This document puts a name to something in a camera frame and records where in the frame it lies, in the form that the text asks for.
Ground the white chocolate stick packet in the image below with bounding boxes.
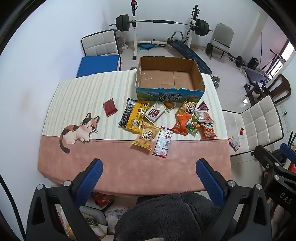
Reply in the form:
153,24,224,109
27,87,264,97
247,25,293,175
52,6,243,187
144,101,167,122

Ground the white barbell rack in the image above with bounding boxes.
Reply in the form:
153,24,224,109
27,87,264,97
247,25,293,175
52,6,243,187
130,0,202,61

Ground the striped cat print tablecloth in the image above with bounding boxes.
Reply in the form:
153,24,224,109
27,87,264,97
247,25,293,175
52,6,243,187
38,70,232,195

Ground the red flat packet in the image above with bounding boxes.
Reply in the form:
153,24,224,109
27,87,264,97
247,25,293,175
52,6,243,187
92,192,114,207

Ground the yellow egg snack packet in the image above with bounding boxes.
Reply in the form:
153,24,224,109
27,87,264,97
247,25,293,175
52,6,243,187
132,120,161,151

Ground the grey bag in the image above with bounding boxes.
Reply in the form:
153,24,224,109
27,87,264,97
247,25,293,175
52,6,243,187
116,36,127,50

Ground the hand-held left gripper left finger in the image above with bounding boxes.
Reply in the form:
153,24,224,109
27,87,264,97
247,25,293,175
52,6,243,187
26,158,104,241

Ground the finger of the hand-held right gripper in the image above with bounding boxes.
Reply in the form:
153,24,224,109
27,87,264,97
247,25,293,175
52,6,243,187
255,145,286,178
279,143,296,163

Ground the grey folding chair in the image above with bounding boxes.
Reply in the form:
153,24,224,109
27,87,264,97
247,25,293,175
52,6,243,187
209,23,234,60

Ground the white padded chair black frame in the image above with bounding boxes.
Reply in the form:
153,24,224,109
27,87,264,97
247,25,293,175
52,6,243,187
81,29,122,71

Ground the small orange pastry packet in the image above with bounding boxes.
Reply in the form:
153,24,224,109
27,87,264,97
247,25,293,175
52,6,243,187
164,100,177,113

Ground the dark wooden chair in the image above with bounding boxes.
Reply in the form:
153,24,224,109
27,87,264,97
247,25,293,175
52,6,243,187
246,74,292,105

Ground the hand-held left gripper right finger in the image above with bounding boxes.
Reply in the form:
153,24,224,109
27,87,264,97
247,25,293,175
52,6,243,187
195,158,272,241

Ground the orange snack packet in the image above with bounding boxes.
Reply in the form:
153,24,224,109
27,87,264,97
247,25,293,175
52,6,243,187
172,112,193,136

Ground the long red white packet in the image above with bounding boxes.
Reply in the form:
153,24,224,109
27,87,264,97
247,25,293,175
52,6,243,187
152,126,174,159

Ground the grey storage bin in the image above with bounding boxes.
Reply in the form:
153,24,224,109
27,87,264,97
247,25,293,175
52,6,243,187
54,204,110,241

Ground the blue seat cushion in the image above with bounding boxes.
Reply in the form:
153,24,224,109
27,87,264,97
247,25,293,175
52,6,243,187
76,55,121,78

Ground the cardboard box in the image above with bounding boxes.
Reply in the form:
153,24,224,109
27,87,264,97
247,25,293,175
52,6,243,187
135,56,206,102

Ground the red yellow packet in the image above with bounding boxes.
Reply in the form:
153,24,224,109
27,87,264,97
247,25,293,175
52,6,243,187
228,136,241,152

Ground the yellow panda snack packet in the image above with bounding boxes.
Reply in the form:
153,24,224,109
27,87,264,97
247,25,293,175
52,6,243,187
179,100,197,115

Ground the chrome dumbbell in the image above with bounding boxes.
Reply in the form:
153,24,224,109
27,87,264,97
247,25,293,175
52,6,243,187
211,75,222,89

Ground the black speaker box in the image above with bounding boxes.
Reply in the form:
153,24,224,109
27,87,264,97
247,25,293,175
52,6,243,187
248,57,259,70

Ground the black blue weight bench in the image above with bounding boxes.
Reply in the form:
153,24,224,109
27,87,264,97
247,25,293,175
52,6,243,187
167,39,211,75

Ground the white red snack packet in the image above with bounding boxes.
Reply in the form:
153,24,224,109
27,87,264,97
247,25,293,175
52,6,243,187
194,110,213,123

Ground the green candy ball packet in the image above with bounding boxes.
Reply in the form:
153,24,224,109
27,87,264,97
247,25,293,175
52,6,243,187
186,116,200,134

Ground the black snack packet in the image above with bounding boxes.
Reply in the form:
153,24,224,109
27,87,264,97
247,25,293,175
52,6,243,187
119,98,139,129

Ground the grey fluffy sleeve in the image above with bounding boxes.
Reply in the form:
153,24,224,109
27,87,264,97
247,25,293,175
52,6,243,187
113,192,234,241

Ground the red triangular packet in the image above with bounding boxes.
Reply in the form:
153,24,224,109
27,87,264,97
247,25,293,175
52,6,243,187
196,101,209,112

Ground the black barbell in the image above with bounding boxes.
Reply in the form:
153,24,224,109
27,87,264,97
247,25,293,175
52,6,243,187
109,14,213,37

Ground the small dark red packet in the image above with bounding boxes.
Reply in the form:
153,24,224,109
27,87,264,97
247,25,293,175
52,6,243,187
103,98,118,118

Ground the orange red panda packet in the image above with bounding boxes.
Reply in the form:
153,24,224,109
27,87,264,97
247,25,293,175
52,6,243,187
199,122,217,139

